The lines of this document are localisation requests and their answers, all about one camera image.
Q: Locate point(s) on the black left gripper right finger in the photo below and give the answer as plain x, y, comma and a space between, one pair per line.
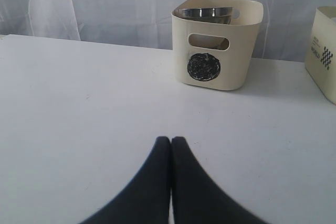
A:
196, 198

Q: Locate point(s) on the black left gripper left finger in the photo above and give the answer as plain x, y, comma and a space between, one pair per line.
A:
146, 198

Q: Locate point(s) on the stainless steel bowl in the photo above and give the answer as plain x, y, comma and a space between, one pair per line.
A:
217, 15

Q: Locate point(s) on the cream bin with circle mark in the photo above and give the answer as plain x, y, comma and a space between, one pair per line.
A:
213, 55

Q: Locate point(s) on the cream bin with triangle mark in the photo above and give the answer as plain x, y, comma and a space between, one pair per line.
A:
320, 57

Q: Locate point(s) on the white backdrop curtain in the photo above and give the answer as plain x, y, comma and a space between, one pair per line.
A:
283, 34

